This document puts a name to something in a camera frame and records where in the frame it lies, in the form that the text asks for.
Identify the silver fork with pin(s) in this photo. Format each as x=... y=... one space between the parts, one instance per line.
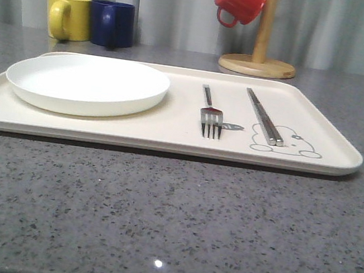
x=211 y=118

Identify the silver chopstick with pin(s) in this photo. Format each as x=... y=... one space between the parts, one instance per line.
x=263 y=118
x=277 y=134

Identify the white round plate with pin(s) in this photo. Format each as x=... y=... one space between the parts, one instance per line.
x=87 y=85

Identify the cream rabbit serving tray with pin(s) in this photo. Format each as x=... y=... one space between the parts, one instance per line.
x=311 y=142

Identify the wooden mug tree stand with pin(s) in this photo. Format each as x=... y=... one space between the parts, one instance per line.
x=258 y=64

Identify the dark blue mug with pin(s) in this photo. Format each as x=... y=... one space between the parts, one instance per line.
x=112 y=24

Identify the red mug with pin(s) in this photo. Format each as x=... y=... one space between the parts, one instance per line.
x=230 y=12

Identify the yellow mug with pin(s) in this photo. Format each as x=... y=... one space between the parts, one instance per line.
x=69 y=19

